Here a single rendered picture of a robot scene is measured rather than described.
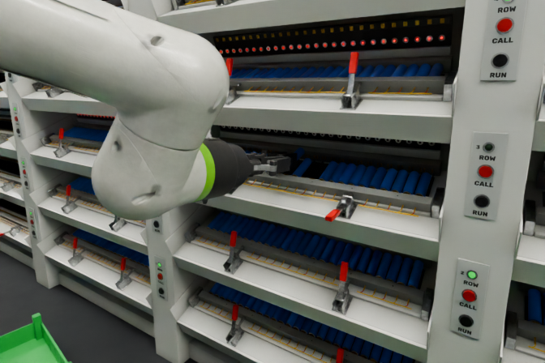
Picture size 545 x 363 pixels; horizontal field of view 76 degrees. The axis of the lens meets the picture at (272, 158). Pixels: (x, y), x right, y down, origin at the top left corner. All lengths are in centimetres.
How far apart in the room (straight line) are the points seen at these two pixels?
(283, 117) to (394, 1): 26
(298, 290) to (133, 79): 56
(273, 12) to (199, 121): 35
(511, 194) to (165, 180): 45
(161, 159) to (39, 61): 14
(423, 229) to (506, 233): 11
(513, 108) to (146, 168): 46
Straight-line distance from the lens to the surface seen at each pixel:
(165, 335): 112
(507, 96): 56
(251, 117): 70
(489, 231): 59
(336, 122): 61
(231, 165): 52
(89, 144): 126
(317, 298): 76
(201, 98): 37
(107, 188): 43
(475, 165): 57
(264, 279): 81
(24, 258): 189
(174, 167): 41
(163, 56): 36
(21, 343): 139
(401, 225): 63
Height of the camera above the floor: 76
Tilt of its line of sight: 12 degrees down
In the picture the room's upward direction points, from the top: straight up
